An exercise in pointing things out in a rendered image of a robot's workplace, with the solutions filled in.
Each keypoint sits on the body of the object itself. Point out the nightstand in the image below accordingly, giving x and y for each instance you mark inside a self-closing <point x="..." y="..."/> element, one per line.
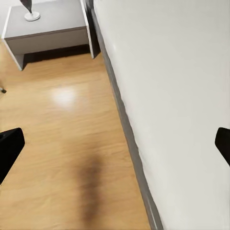
<point x="62" y="23"/>

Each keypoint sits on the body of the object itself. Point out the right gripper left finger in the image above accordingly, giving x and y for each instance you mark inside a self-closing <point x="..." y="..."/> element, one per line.
<point x="11" y="144"/>

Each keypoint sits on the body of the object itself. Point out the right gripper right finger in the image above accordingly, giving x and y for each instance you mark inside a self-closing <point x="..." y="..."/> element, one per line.
<point x="222" y="142"/>

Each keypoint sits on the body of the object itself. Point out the bed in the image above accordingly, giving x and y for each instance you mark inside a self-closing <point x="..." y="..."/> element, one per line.
<point x="168" y="63"/>

